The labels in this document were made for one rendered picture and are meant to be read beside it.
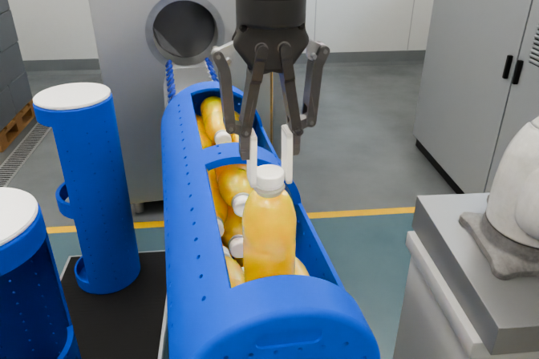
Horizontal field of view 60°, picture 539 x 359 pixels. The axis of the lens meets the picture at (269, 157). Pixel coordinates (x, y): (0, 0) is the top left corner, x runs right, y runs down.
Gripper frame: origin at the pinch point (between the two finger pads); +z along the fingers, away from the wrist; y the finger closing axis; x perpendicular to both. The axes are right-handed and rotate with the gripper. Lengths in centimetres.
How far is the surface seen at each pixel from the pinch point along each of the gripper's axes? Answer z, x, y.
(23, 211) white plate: 35, -50, 47
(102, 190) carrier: 71, -118, 41
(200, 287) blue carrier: 17.9, 1.8, 9.7
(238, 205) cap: 20.8, -21.0, 1.0
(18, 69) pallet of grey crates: 94, -374, 136
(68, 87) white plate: 35, -138, 50
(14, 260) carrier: 41, -39, 48
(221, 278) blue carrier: 16.2, 2.7, 6.9
